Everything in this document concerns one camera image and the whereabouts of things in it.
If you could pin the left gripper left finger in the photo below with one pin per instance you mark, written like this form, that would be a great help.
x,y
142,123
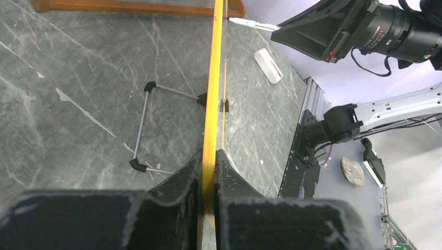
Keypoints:
x,y
168,216

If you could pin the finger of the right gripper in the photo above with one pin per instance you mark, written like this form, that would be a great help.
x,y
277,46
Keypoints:
x,y
330,14
310,36

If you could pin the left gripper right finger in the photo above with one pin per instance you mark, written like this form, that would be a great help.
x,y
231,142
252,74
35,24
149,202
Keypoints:
x,y
246,219

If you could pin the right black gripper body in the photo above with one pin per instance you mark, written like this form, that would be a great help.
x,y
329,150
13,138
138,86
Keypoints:
x,y
341,40

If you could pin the white blue marker pen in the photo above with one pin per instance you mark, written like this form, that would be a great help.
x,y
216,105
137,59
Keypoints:
x,y
254,24

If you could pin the yellow framed whiteboard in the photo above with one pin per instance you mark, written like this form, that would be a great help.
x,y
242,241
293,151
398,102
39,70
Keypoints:
x,y
211,125

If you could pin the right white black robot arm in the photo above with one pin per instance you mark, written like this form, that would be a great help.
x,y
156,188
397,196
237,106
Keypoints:
x,y
409,36

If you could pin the whiteboard metal stand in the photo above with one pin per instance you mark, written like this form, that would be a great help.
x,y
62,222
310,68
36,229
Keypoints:
x,y
147,113

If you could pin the white plastic block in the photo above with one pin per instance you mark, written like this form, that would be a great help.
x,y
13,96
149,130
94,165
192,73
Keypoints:
x,y
268,66

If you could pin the orange wooden rack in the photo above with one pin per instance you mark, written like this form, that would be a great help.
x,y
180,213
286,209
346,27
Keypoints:
x,y
196,8

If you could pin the grey round disc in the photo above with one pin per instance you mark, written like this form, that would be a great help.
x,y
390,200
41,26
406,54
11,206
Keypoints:
x,y
352,172

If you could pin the black white flat device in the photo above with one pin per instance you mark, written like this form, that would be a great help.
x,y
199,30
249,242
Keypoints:
x,y
373,164

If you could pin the aluminium frame rail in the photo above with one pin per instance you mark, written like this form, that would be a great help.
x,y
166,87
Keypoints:
x,y
315,100

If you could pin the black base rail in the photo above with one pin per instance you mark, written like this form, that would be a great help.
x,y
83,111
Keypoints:
x,y
299,179

